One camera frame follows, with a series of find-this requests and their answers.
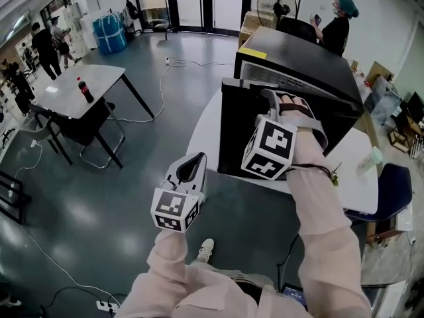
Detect person's leg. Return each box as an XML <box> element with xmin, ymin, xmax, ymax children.
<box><xmin>188</xmin><ymin>262</ymin><xmax>276</xmax><ymax>294</ymax></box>

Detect black cantilever chair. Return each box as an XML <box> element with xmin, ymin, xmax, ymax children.
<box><xmin>49</xmin><ymin>101</ymin><xmax>126</xmax><ymax>170</ymax></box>

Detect grey table with black legs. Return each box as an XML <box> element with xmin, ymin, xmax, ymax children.
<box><xmin>38</xmin><ymin>64</ymin><xmax>156</xmax><ymax>121</ymax></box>

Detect white appliance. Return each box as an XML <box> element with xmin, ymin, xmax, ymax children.
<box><xmin>362</xmin><ymin>280</ymin><xmax>409</xmax><ymax>318</ymax></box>

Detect person's right hand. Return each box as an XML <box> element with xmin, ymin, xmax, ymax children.
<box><xmin>276</xmin><ymin>92</ymin><xmax>311</xmax><ymax>115</ymax></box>

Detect translucent cup with pale lid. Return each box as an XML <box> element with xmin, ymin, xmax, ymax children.
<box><xmin>357</xmin><ymin>146</ymin><xmax>384</xmax><ymax>175</ymax></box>

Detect person's right forearm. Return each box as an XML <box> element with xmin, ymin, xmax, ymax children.
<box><xmin>285</xmin><ymin>127</ymin><xmax>372</xmax><ymax>318</ymax></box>

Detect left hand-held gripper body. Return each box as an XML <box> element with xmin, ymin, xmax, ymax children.
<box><xmin>150</xmin><ymin>178</ymin><xmax>206</xmax><ymax>234</ymax></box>

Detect white storage cabinets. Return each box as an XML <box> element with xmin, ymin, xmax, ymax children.
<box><xmin>62</xmin><ymin>0</ymin><xmax>101</xmax><ymax>51</ymax></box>

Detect grey chair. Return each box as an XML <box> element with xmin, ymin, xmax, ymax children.
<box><xmin>18</xmin><ymin>104</ymin><xmax>74</xmax><ymax>166</ymax></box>

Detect black framed glass doors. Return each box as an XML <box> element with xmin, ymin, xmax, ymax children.
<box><xmin>167</xmin><ymin>0</ymin><xmax>256</xmax><ymax>34</ymax></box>

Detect white rounded table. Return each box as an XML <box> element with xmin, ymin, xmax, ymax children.
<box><xmin>185</xmin><ymin>87</ymin><xmax>380</xmax><ymax>215</ymax></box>

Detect black monitor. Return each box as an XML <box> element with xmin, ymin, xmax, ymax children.
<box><xmin>399</xmin><ymin>91</ymin><xmax>424</xmax><ymax>126</ymax></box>

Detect grey marbled panel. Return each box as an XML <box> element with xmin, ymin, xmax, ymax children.
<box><xmin>364</xmin><ymin>78</ymin><xmax>402</xmax><ymax>126</ymax></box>

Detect white floor cable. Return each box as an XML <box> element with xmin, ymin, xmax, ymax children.
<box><xmin>107</xmin><ymin>58</ymin><xmax>237</xmax><ymax>124</ymax></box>
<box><xmin>12</xmin><ymin>142</ymin><xmax>122</xmax><ymax>308</ymax></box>

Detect black cable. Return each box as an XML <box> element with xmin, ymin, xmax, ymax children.
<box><xmin>276</xmin><ymin>233</ymin><xmax>301</xmax><ymax>288</ymax></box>

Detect large cardboard box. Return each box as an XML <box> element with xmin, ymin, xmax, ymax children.
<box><xmin>238</xmin><ymin>11</ymin><xmax>279</xmax><ymax>49</ymax></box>

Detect black bag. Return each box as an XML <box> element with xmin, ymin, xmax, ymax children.
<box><xmin>125</xmin><ymin>0</ymin><xmax>140</xmax><ymax>21</ymax></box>

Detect black pedestal fan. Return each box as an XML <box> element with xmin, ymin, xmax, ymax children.
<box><xmin>257</xmin><ymin>0</ymin><xmax>298</xmax><ymax>30</ymax></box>

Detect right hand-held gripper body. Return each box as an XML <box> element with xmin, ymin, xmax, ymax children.
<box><xmin>240</xmin><ymin>109</ymin><xmax>329</xmax><ymax>181</ymax></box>

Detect black coat rack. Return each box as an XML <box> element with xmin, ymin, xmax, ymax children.
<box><xmin>123</xmin><ymin>0</ymin><xmax>178</xmax><ymax>41</ymax></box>

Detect dark wrist band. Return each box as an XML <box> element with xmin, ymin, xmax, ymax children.
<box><xmin>286</xmin><ymin>163</ymin><xmax>334</xmax><ymax>180</ymax></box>

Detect black metal frame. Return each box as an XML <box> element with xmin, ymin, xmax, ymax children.
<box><xmin>0</xmin><ymin>170</ymin><xmax>32</xmax><ymax>225</ymax></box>

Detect cola bottle with red cap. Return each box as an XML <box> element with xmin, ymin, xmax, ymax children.
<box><xmin>78</xmin><ymin>76</ymin><xmax>95</xmax><ymax>104</ymax></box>

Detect dark blue chair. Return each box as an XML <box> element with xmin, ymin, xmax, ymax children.
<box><xmin>344</xmin><ymin>163</ymin><xmax>413</xmax><ymax>244</ymax></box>

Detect pink flower bouquet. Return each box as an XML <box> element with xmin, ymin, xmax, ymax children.
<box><xmin>329</xmin><ymin>162</ymin><xmax>344</xmax><ymax>187</ymax></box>

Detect wooden frame stand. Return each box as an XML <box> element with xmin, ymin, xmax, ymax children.
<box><xmin>387</xmin><ymin>124</ymin><xmax>415</xmax><ymax>154</ymax></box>

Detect person's white shoe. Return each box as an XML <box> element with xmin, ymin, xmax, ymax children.
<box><xmin>197</xmin><ymin>238</ymin><xmax>215</xmax><ymax>264</ymax></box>

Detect black office chair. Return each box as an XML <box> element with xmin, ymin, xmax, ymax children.
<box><xmin>276</xmin><ymin>17</ymin><xmax>318</xmax><ymax>44</ymax></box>

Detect blue wrapped bundle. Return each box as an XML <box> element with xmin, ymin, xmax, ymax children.
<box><xmin>92</xmin><ymin>11</ymin><xmax>129</xmax><ymax>56</ymax></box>

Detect dark device with blue screen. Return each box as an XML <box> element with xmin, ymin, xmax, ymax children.
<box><xmin>281</xmin><ymin>285</ymin><xmax>307</xmax><ymax>308</ymax></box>

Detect person's left forearm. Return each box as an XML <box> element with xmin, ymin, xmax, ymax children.
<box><xmin>114</xmin><ymin>229</ymin><xmax>190</xmax><ymax>318</ymax></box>

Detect brown cardboard sheet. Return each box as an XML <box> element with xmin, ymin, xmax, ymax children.
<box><xmin>366</xmin><ymin>60</ymin><xmax>395</xmax><ymax>85</ymax></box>

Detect black mini fridge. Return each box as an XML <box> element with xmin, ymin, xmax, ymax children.
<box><xmin>234</xmin><ymin>26</ymin><xmax>365</xmax><ymax>158</ymax></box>

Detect person's torso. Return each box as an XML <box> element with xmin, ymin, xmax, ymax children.
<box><xmin>172</xmin><ymin>263</ymin><xmax>309</xmax><ymax>318</ymax></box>

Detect white box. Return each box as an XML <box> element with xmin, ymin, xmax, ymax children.
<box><xmin>396</xmin><ymin>207</ymin><xmax>415</xmax><ymax>235</ymax></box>

